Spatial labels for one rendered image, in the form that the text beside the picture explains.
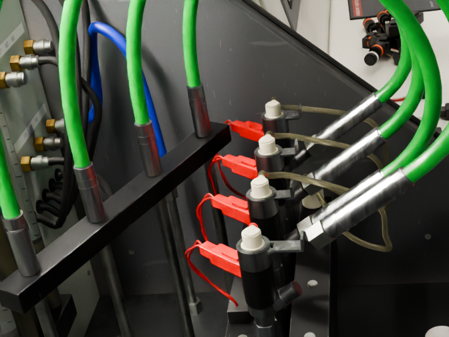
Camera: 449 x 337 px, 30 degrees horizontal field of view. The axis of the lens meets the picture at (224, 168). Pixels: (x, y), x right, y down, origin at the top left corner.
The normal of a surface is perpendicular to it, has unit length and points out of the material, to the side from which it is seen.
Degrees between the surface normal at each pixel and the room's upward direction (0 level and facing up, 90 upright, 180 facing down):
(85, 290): 90
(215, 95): 90
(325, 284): 0
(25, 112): 90
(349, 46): 0
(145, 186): 0
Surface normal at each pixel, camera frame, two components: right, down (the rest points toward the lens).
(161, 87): -0.12, 0.50
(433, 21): -0.14, -0.86
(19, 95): 0.98, -0.07
